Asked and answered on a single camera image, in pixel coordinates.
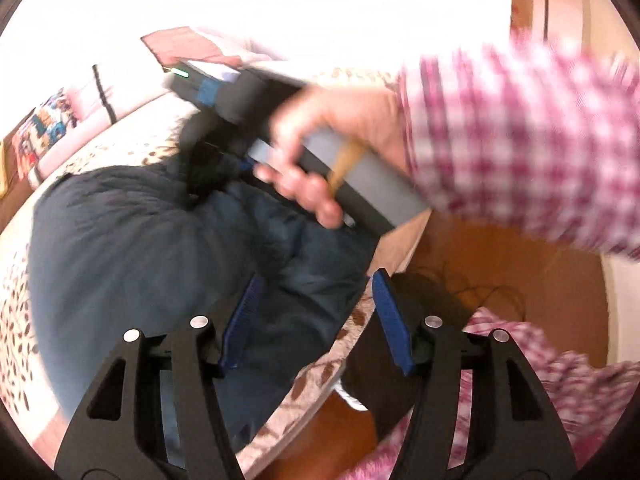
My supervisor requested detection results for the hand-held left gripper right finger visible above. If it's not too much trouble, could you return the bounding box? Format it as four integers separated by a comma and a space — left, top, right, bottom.
372, 268, 581, 480

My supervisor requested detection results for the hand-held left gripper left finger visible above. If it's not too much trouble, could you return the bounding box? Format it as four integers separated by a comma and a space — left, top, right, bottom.
52, 272, 266, 480

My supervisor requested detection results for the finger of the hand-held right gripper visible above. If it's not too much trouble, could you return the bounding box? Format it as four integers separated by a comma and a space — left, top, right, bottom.
179, 110, 256, 198

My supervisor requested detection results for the dark blue quilted jacket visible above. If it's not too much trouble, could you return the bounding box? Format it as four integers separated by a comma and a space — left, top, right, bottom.
27, 157, 381, 466

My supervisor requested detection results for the person's right forearm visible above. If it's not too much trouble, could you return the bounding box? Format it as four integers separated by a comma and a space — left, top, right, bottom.
397, 40, 640, 261

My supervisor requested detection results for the person's right hand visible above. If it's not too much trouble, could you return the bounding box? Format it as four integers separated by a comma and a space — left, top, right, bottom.
254, 79, 416, 229

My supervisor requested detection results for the black object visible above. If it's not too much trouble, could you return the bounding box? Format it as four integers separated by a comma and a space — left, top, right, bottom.
342, 272, 476, 441

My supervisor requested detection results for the salmon pink pillow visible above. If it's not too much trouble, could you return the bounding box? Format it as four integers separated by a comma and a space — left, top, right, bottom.
141, 26, 243, 70

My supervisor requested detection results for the floral bed sheet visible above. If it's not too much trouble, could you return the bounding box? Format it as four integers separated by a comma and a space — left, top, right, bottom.
0, 67, 431, 476

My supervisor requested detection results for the pink folded quilt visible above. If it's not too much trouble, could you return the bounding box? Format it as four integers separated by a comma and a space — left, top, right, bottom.
65, 60, 177, 128

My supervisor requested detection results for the white ornamented wardrobe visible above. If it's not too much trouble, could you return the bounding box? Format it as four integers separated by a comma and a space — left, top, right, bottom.
10, 0, 516, 76

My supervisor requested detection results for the colourful printed pillow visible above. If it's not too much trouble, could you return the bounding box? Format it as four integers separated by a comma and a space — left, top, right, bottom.
14, 89, 80, 182

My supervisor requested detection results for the person's pink plaid clothing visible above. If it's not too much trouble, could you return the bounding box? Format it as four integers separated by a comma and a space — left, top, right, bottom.
345, 305, 640, 480

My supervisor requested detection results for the black cable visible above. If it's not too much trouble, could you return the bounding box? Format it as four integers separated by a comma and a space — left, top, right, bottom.
435, 255, 528, 321

